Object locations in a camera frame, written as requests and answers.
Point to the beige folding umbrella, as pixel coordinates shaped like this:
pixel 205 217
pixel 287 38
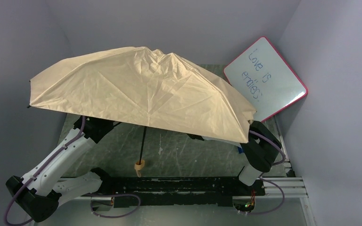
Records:
pixel 145 87

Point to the aluminium frame rail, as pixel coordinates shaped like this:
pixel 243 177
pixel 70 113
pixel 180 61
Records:
pixel 278 187

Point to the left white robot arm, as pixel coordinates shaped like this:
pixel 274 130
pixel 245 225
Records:
pixel 39 192

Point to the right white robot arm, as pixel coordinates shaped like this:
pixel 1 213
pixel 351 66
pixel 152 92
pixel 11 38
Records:
pixel 261 151

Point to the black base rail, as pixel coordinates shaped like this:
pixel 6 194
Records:
pixel 148 191

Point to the blue marker pen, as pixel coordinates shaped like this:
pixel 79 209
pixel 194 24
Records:
pixel 240 150

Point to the pink framed whiteboard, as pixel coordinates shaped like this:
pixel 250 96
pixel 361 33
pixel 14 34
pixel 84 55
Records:
pixel 265 79

